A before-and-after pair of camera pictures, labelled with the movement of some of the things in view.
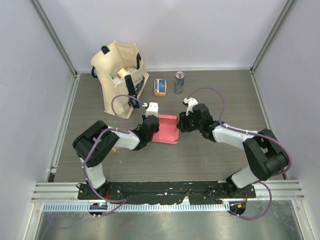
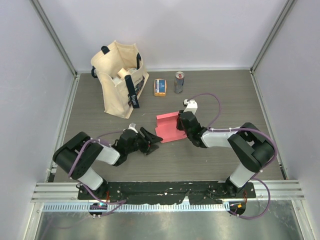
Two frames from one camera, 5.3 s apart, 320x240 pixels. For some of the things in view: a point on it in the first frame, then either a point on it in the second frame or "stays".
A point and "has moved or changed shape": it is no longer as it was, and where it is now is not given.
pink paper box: (168, 132) has moved or changed shape
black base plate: (155, 192) stays
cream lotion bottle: (122, 72) stays
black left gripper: (144, 117) to (147, 148)
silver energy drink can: (178, 83) stays
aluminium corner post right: (279, 19) stays
